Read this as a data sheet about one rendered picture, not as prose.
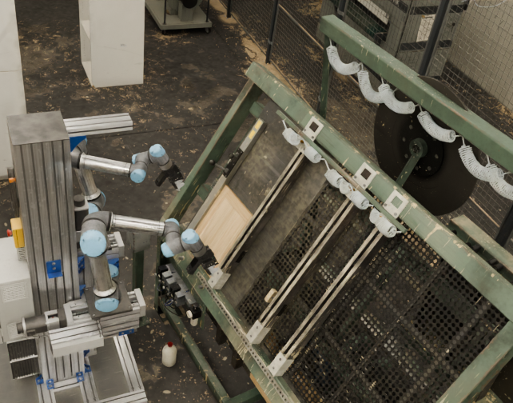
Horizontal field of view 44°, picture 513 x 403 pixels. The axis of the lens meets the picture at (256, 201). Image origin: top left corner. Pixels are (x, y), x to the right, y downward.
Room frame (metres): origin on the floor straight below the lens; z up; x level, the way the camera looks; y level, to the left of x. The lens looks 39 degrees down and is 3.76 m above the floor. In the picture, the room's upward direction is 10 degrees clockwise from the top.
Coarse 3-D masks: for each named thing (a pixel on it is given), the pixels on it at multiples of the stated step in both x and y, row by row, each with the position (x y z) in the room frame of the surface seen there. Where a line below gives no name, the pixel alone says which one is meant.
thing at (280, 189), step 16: (304, 128) 3.02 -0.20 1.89; (320, 128) 2.96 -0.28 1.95; (304, 144) 2.95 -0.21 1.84; (304, 160) 2.95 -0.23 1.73; (288, 176) 2.90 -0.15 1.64; (272, 192) 2.89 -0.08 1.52; (272, 208) 2.85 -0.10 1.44; (256, 224) 2.79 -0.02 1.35; (240, 240) 2.78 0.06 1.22; (240, 256) 2.74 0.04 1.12; (224, 272) 2.68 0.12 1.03
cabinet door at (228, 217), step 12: (228, 192) 3.11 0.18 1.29; (216, 204) 3.10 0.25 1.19; (228, 204) 3.05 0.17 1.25; (240, 204) 3.00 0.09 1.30; (216, 216) 3.04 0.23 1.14; (228, 216) 2.99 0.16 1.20; (240, 216) 2.95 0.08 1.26; (252, 216) 2.90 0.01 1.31; (204, 228) 3.02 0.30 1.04; (216, 228) 2.98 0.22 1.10; (228, 228) 2.93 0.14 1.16; (240, 228) 2.89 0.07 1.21; (204, 240) 2.96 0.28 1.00; (216, 240) 2.92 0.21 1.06; (228, 240) 2.87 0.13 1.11; (216, 252) 2.86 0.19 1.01
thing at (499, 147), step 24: (336, 24) 3.76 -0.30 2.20; (360, 48) 3.53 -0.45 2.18; (384, 72) 3.35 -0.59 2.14; (408, 72) 3.28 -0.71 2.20; (408, 96) 3.18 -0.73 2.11; (432, 96) 3.06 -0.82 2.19; (456, 120) 2.90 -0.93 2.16; (480, 120) 2.88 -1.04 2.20; (480, 144) 2.76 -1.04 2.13; (504, 144) 2.68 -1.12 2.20; (408, 168) 3.05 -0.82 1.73; (360, 360) 2.35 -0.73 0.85
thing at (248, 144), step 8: (248, 136) 3.28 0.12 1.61; (256, 136) 3.27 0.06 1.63; (248, 144) 3.24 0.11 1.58; (248, 152) 3.24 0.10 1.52; (240, 160) 3.21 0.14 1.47; (224, 176) 3.18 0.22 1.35; (232, 176) 3.18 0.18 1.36; (216, 184) 3.17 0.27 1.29; (224, 184) 3.15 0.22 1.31; (216, 192) 3.13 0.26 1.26; (208, 200) 3.12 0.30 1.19; (208, 208) 3.09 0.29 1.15; (200, 216) 3.08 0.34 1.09; (192, 224) 3.07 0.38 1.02
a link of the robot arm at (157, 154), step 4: (156, 144) 2.94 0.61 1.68; (152, 148) 2.91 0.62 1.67; (156, 148) 2.90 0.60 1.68; (160, 148) 2.90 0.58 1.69; (152, 152) 2.88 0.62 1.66; (156, 152) 2.88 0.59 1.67; (160, 152) 2.89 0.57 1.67; (164, 152) 2.91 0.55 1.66; (152, 156) 2.89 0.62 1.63; (156, 156) 2.88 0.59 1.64; (160, 156) 2.88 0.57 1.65; (164, 156) 2.90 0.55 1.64; (168, 156) 2.94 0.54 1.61; (152, 160) 2.88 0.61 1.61; (156, 160) 2.88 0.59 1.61; (160, 160) 2.88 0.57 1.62; (164, 160) 2.90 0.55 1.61; (168, 160) 2.92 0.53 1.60; (160, 164) 2.89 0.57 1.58; (164, 164) 2.89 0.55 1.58
